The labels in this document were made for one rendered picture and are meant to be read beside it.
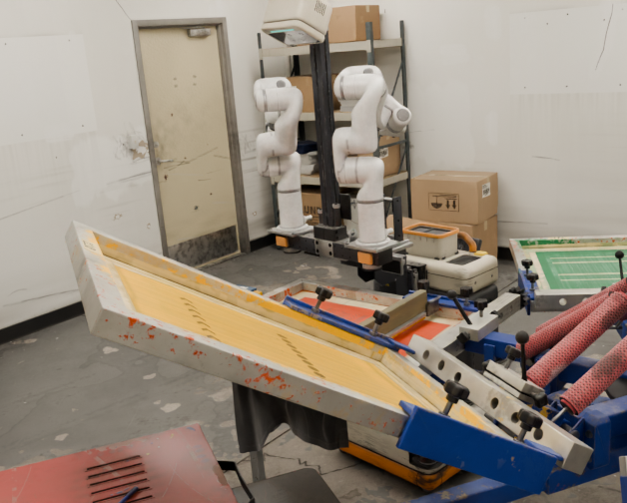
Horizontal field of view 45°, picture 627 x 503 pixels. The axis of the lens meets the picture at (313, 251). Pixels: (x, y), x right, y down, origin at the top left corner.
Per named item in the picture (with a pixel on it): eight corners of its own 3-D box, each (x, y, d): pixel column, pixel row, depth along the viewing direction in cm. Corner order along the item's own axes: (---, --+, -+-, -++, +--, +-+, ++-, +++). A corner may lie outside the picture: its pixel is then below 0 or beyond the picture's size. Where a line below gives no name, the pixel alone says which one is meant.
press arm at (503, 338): (464, 350, 210) (463, 333, 208) (474, 343, 214) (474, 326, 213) (523, 363, 199) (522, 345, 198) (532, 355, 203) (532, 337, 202)
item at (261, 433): (239, 454, 255) (225, 338, 244) (246, 449, 258) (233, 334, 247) (347, 496, 226) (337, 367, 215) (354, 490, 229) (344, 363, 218)
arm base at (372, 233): (376, 235, 283) (374, 195, 279) (402, 239, 274) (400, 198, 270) (347, 244, 273) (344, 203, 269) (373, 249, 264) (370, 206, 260)
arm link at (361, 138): (377, 78, 247) (322, 82, 252) (385, 186, 261) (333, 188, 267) (384, 70, 260) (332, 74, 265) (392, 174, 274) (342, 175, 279)
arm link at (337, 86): (372, 91, 254) (330, 94, 258) (384, 118, 273) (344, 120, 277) (375, 48, 257) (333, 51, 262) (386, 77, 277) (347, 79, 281)
